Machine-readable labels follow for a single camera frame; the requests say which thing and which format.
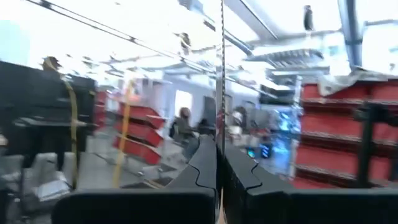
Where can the pale cover sheet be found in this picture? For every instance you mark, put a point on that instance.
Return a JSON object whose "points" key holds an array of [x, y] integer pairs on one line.
{"points": [[342, 84]]}

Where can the small computer blue light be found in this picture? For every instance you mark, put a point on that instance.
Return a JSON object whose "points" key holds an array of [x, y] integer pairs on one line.
{"points": [[264, 151]]}

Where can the silver knife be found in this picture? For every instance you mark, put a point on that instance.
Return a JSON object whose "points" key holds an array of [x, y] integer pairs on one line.
{"points": [[221, 109]]}

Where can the black equipment cart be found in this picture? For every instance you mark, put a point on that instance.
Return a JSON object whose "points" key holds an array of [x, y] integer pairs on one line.
{"points": [[31, 93]]}

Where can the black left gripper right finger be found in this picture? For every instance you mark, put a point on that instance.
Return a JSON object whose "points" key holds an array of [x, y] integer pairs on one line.
{"points": [[311, 208]]}

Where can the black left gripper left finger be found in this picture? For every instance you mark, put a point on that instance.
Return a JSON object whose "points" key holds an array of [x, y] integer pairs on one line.
{"points": [[140, 207]]}

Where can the person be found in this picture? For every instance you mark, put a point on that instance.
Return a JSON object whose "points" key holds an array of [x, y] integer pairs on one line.
{"points": [[238, 118], [182, 127]]}

